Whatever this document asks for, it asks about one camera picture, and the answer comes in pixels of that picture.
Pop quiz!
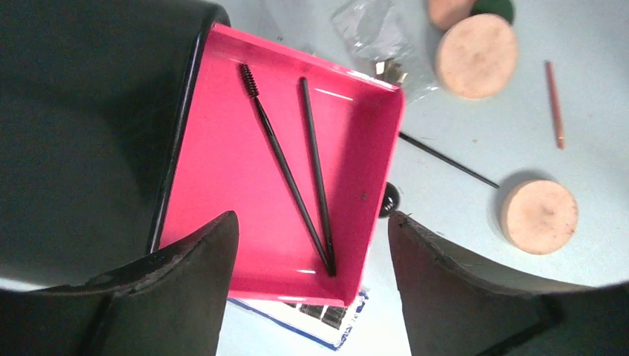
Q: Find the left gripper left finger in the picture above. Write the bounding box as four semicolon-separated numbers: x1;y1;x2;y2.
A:
1;211;239;355

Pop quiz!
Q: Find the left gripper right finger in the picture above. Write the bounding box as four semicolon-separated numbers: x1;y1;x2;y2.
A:
388;212;628;355

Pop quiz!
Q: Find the pink top drawer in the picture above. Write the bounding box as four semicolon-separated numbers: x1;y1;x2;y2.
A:
159;24;406;306

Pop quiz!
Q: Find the black thin brush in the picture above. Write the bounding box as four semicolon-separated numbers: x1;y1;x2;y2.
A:
299;76;337;277

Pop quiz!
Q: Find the black mascara wand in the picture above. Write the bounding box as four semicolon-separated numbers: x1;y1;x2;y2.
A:
238;63;335;277

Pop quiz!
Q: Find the black pink drawer organizer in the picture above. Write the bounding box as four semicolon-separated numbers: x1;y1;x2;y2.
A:
1;1;229;291

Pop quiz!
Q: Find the beige round sponge lower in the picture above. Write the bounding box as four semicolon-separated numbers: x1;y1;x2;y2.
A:
498;179;579;255

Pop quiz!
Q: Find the bob pin card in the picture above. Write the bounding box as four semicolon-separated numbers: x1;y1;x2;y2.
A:
228;290;369;352

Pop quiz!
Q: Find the long black wand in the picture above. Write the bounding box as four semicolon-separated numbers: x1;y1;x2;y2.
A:
398;132;500;189

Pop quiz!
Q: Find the large beige sponge upper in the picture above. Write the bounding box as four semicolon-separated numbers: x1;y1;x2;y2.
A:
435;13;518;99

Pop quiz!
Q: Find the clear bag of clips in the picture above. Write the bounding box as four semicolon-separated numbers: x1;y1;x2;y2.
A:
331;1;439;103

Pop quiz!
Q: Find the orange round sponge left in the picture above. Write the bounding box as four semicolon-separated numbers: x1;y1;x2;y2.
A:
427;0;475;31

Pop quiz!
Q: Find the dark green round sponge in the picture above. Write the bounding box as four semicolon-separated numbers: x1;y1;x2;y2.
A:
470;0;516;24

